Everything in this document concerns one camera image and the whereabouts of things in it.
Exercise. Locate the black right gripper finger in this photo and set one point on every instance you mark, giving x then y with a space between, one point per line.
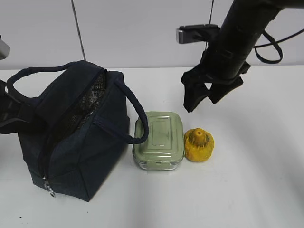
195 89
218 91

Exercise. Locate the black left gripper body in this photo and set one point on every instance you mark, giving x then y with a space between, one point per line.
16 116

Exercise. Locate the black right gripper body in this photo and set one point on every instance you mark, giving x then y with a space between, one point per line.
221 68

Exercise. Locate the yellow squash toy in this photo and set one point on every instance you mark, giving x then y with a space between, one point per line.
199 145

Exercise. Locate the dark navy lunch bag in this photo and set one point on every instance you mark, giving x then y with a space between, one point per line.
84 120

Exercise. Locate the green lid glass container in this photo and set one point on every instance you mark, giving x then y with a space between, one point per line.
164 148

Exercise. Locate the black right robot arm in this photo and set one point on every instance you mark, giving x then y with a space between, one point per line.
245 22

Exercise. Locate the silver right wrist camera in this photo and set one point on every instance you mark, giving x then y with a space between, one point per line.
196 33

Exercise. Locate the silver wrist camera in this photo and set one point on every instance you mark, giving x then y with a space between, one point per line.
196 33
4 50

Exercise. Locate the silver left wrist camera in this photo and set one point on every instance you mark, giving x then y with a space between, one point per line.
4 50

